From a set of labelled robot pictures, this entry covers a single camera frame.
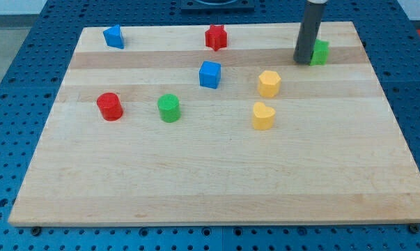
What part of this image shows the red cylinder block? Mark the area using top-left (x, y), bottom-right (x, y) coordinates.
top-left (96, 92), bottom-right (123, 121)

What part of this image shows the green cylinder block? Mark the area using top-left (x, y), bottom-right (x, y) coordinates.
top-left (157, 93), bottom-right (181, 123)

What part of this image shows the green star block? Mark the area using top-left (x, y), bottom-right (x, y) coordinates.
top-left (309, 39), bottom-right (329, 66)

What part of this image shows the yellow heart block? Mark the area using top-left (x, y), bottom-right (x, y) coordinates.
top-left (252, 102), bottom-right (276, 130)

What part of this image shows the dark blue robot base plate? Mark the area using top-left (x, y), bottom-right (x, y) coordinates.
top-left (180, 0), bottom-right (255, 12)

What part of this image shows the wooden board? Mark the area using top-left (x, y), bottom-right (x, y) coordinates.
top-left (8, 22), bottom-right (420, 227)

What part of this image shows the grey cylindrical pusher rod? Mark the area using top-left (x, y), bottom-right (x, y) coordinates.
top-left (293, 0), bottom-right (327, 64)

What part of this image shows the yellow hexagon block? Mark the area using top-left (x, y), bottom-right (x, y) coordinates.
top-left (258, 70), bottom-right (281, 98)

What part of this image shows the blue triangle block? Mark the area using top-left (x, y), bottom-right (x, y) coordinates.
top-left (102, 24), bottom-right (124, 49)

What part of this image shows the red star block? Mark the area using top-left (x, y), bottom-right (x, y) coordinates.
top-left (205, 24), bottom-right (228, 51)

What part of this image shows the blue cube block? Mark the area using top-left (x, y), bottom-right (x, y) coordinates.
top-left (199, 61), bottom-right (221, 89)

